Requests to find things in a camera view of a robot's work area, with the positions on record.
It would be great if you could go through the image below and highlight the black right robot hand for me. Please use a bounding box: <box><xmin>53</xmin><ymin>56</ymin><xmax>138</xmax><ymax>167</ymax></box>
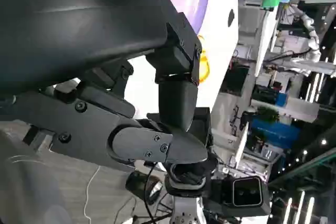
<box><xmin>146</xmin><ymin>106</ymin><xmax>219</xmax><ymax>191</ymax></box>

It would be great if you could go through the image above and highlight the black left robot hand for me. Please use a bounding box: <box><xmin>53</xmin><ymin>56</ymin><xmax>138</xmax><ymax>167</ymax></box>
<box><xmin>0</xmin><ymin>0</ymin><xmax>208</xmax><ymax>174</ymax></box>

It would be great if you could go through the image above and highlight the blue box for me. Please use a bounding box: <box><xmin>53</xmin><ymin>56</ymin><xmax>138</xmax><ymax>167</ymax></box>
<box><xmin>250</xmin><ymin>118</ymin><xmax>300</xmax><ymax>152</ymax></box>

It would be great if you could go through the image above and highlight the orange and white bread roll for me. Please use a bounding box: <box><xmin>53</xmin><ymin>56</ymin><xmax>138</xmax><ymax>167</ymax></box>
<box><xmin>197</xmin><ymin>35</ymin><xmax>211</xmax><ymax>84</ymax></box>

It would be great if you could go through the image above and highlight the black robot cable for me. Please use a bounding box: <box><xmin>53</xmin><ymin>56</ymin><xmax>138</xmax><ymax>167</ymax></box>
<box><xmin>141</xmin><ymin>161</ymin><xmax>159</xmax><ymax>224</ymax></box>

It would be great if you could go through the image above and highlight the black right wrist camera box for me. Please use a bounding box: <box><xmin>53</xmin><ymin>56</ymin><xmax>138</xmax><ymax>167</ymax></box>
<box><xmin>207</xmin><ymin>175</ymin><xmax>271</xmax><ymax>217</ymax></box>

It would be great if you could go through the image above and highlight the white cable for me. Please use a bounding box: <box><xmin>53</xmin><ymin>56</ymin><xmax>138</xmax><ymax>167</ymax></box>
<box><xmin>83</xmin><ymin>165</ymin><xmax>101</xmax><ymax>217</ymax></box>

